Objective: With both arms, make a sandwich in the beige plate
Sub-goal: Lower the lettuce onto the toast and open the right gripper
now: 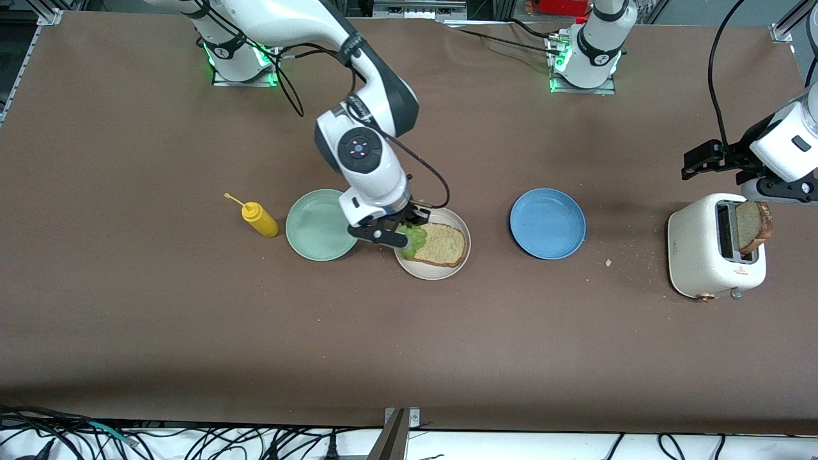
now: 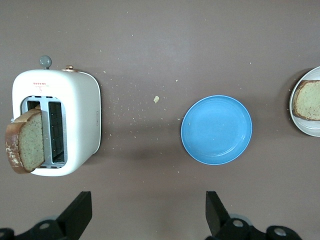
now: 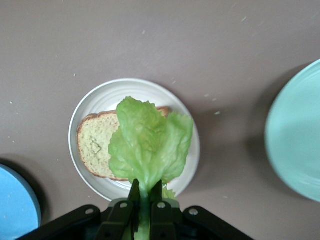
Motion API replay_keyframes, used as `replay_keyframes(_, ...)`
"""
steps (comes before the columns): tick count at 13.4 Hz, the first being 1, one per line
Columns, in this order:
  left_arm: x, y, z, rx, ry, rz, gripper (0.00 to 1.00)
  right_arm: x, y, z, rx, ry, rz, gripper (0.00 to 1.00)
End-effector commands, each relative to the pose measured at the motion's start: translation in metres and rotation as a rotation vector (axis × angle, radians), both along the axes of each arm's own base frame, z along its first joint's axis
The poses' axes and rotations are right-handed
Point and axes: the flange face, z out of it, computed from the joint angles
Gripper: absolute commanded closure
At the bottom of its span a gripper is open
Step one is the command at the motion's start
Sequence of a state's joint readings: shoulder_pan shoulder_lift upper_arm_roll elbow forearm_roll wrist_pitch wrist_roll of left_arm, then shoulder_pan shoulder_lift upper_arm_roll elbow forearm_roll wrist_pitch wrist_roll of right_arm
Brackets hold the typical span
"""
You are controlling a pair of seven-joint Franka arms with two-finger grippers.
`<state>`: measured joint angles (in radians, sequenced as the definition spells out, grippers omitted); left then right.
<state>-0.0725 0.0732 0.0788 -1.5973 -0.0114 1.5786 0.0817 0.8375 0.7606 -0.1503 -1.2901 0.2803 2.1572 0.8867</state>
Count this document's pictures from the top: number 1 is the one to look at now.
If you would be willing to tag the beige plate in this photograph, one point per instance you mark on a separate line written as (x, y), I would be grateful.
(434, 273)

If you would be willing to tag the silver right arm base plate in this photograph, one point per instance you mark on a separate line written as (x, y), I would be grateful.
(277, 70)

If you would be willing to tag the small metal bracket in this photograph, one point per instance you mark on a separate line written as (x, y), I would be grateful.
(415, 418)

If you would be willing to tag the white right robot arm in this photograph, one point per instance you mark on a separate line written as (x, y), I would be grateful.
(370, 166)

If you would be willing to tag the yellow mustard squeeze bottle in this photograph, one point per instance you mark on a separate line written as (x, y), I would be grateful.
(262, 222)

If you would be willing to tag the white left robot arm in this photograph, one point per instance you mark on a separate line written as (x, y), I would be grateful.
(597, 45)

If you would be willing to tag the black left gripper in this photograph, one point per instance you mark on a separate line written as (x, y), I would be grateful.
(733, 155)

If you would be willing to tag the green lettuce leaf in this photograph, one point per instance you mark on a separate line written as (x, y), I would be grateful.
(415, 241)

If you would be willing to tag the red box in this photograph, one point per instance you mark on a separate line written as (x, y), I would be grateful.
(562, 6)

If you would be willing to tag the grey metal box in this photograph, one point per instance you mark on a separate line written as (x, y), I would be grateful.
(415, 7)

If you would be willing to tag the mint green plate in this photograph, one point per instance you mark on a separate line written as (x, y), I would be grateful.
(316, 223)

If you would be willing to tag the aluminium side rail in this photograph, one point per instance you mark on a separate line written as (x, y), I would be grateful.
(19, 70)

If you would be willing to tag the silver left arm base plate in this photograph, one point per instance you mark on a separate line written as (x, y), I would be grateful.
(581, 91)

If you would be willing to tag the aluminium profile bar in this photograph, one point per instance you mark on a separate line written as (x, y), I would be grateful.
(391, 441)

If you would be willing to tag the white toaster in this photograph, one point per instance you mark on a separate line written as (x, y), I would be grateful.
(696, 249)

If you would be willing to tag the aluminium corner profile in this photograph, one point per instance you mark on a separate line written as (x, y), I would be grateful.
(783, 32)

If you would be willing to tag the brown bread slice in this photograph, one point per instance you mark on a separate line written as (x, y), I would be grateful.
(753, 223)
(444, 244)

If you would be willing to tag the blue plate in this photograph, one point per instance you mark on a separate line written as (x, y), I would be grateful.
(547, 223)

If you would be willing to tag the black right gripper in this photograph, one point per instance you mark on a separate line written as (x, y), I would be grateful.
(409, 216)

